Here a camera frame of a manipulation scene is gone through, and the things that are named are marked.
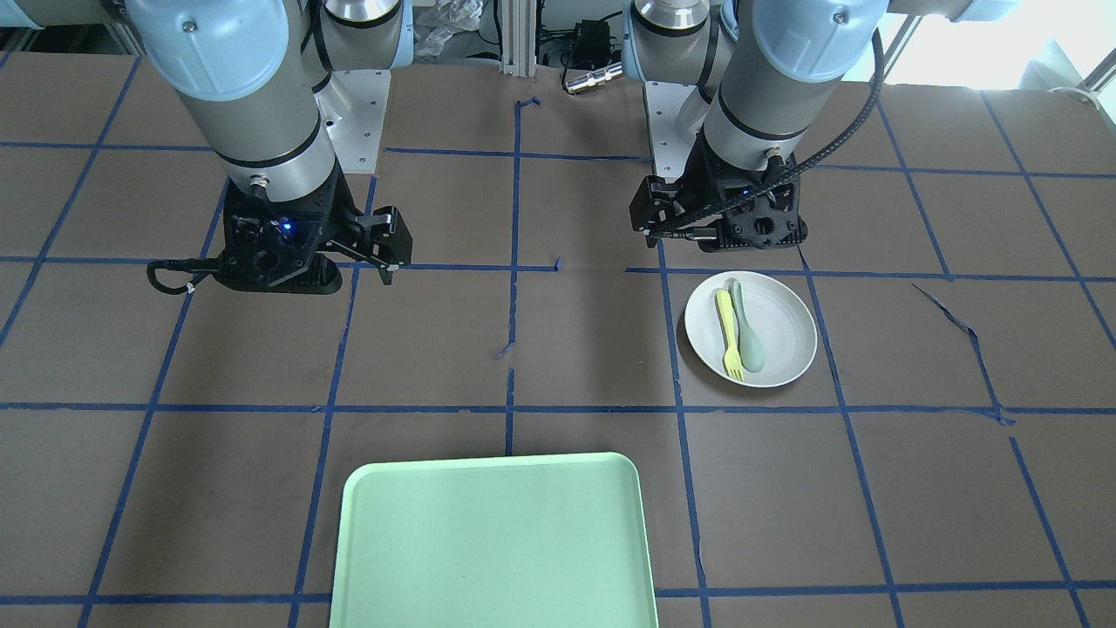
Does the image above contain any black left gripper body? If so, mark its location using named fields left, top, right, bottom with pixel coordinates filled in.
left=652, top=141, right=806, bottom=253

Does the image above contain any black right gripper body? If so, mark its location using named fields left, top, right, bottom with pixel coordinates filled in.
left=214, top=166, right=363, bottom=294

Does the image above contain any white round plate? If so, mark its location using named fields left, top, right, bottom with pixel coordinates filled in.
left=683, top=271, right=820, bottom=388

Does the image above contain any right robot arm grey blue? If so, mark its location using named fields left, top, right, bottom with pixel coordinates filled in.
left=3, top=1, right=414, bottom=297

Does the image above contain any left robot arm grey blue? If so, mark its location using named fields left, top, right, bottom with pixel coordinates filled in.
left=622, top=1, right=1016, bottom=253

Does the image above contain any yellow plastic fork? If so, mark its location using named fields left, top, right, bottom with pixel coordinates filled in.
left=714, top=289, right=745, bottom=381

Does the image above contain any pale green plastic spoon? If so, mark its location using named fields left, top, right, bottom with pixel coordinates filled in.
left=729, top=279, right=768, bottom=373

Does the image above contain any silver metal cylinder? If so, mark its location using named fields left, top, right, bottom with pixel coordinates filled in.
left=562, top=61, right=624, bottom=96

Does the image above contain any black power adapter box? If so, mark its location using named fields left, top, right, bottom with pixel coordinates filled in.
left=568, top=20, right=610, bottom=67

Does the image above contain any crumpled clear plastic bag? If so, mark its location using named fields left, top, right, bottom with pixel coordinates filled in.
left=414, top=1, right=485, bottom=58

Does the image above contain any mint green tray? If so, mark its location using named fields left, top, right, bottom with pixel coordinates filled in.
left=330, top=452, right=658, bottom=627

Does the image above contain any black cable loop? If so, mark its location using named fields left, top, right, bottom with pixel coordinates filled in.
left=146, top=258, right=229, bottom=296

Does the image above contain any black braided cable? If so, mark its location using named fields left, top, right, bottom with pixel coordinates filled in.
left=650, top=26, right=884, bottom=241

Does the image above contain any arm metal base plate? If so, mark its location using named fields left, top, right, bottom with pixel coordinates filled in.
left=316, top=69, right=391, bottom=174
left=644, top=83, right=708, bottom=182

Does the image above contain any aluminium frame post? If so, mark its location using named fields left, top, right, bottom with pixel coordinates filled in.
left=493, top=0, right=539, bottom=79

